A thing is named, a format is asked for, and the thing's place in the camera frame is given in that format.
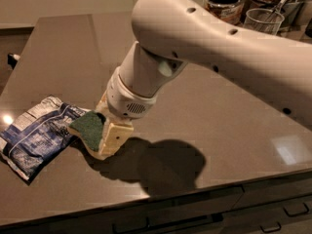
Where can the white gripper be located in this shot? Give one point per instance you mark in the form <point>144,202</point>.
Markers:
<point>125,99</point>

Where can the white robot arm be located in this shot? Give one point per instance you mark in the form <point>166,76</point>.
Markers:
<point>171,33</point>

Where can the black drawer handle right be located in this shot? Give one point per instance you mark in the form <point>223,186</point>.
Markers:
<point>295,210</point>

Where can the green and yellow sponge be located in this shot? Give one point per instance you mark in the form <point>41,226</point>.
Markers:
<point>89,129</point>

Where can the black drawer handle left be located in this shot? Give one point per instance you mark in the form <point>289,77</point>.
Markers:
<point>130,224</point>

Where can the dark object at left edge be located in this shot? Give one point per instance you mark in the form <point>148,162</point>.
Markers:
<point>12,59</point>

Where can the glass jar with black lid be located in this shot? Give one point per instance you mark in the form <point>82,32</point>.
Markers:
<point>227,10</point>

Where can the black drawer handle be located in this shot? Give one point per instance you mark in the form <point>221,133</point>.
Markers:
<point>130,224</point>
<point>295,210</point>
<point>270,228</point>

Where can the black drawer handle middle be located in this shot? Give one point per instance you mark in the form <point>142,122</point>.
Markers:
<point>270,228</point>

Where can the blue chip bag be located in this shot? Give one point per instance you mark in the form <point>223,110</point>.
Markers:
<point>38,135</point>

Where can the metal whisk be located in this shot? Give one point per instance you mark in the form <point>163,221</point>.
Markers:
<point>279,5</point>

